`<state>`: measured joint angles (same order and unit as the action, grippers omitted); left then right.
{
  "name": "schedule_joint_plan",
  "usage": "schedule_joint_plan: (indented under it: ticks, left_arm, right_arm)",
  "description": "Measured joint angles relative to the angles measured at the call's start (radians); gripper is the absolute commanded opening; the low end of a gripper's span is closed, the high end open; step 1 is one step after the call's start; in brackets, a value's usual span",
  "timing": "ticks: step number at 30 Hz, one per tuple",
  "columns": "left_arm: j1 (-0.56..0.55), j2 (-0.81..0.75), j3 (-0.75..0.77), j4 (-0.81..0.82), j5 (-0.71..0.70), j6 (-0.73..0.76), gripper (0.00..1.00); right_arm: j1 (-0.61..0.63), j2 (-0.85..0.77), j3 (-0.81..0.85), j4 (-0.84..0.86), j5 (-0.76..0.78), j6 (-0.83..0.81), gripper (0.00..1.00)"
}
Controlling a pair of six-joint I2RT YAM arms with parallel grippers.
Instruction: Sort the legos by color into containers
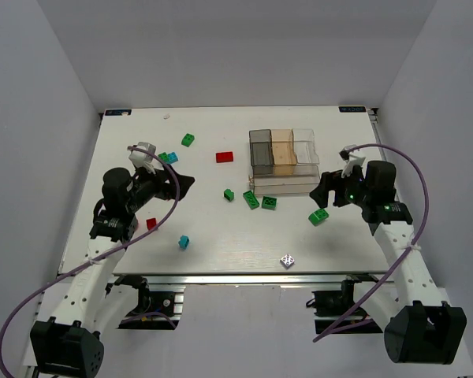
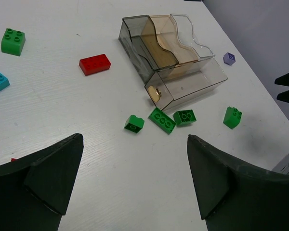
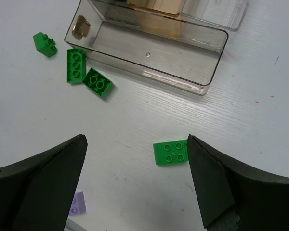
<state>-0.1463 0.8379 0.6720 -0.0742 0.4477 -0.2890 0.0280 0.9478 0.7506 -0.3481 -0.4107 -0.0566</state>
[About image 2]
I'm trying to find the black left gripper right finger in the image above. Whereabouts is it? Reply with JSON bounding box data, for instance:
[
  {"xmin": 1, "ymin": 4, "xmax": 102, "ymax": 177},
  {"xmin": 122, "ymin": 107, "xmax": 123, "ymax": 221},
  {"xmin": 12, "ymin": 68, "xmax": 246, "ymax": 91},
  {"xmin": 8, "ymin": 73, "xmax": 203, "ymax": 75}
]
[{"xmin": 187, "ymin": 135, "xmax": 289, "ymax": 231}]

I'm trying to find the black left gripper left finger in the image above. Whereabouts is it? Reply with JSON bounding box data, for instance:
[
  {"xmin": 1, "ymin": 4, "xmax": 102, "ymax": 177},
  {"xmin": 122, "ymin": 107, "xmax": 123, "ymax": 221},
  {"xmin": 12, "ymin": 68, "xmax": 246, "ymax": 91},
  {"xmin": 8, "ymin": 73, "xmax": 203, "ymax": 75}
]
[{"xmin": 0, "ymin": 133, "xmax": 84, "ymax": 231}]

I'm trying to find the purple lego cube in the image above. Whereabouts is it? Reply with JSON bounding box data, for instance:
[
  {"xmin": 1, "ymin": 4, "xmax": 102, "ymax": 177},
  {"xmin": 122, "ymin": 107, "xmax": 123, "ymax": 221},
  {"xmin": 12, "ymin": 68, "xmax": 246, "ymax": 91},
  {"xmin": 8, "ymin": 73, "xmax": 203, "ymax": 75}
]
[{"xmin": 223, "ymin": 52, "xmax": 236, "ymax": 66}]

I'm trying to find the green tall lego brick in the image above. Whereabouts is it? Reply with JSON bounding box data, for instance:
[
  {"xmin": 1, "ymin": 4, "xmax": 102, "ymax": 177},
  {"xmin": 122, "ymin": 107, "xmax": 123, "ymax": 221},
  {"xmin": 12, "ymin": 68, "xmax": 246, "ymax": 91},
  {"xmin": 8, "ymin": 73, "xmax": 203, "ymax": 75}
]
[{"xmin": 223, "ymin": 106, "xmax": 242, "ymax": 129}]

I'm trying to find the green upturned lego brick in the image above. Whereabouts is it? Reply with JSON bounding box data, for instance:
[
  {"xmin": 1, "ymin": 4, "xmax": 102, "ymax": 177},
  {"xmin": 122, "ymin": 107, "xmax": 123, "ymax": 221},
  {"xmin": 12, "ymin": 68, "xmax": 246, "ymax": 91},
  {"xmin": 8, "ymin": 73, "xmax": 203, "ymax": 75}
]
[{"xmin": 173, "ymin": 109, "xmax": 197, "ymax": 126}]

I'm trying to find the green long lego brick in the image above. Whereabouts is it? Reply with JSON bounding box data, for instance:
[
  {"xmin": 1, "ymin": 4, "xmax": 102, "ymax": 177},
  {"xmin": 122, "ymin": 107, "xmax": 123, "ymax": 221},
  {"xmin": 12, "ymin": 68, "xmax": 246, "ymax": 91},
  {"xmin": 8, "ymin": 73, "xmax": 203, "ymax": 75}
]
[{"xmin": 148, "ymin": 107, "xmax": 176, "ymax": 134}]

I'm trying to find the green numbered lego brick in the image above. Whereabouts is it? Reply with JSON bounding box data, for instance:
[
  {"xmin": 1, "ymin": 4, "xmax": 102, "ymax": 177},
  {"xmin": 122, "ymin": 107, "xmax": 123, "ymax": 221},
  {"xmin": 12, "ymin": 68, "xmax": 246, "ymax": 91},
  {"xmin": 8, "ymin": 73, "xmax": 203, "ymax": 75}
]
[{"xmin": 124, "ymin": 115, "xmax": 145, "ymax": 133}]

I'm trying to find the green square lego brick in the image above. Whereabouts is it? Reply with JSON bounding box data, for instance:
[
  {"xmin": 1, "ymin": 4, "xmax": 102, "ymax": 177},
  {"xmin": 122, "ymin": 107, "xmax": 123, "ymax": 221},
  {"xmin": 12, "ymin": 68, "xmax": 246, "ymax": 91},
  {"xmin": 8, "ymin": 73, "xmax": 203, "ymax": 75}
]
[{"xmin": 1, "ymin": 28, "xmax": 26, "ymax": 56}]

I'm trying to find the clear plastic bin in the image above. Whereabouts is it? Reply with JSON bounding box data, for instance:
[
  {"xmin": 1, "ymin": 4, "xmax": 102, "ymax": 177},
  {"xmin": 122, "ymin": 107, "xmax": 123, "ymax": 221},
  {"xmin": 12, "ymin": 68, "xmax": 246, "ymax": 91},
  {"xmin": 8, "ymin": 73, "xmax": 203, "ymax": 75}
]
[{"xmin": 170, "ymin": 13, "xmax": 215, "ymax": 60}]

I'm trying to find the long grey drawer bin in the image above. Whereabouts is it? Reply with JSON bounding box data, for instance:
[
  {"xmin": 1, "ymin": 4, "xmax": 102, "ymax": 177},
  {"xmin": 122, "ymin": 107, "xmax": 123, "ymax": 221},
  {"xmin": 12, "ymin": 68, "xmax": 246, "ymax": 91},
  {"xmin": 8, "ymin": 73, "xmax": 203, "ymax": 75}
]
[{"xmin": 145, "ymin": 58, "xmax": 228, "ymax": 111}]

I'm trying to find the amber plastic bin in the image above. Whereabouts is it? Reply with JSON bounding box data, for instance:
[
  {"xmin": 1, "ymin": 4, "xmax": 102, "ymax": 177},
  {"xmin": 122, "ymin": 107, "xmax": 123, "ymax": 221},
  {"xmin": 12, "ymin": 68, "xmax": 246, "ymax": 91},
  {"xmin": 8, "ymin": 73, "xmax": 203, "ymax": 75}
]
[{"xmin": 141, "ymin": 15, "xmax": 198, "ymax": 79}]

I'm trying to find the red flat lego brick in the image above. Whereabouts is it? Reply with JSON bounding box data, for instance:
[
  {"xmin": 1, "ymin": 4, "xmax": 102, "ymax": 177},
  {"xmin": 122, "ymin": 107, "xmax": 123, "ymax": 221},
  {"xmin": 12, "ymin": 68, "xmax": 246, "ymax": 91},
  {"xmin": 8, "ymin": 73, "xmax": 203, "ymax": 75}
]
[{"xmin": 79, "ymin": 54, "xmax": 111, "ymax": 76}]

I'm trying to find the smoky grey plastic bin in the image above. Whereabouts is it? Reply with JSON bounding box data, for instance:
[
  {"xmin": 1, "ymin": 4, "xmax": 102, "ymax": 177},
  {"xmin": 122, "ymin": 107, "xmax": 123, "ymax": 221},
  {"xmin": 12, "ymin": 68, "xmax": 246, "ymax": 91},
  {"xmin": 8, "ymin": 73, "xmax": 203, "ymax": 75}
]
[{"xmin": 118, "ymin": 15, "xmax": 179, "ymax": 84}]

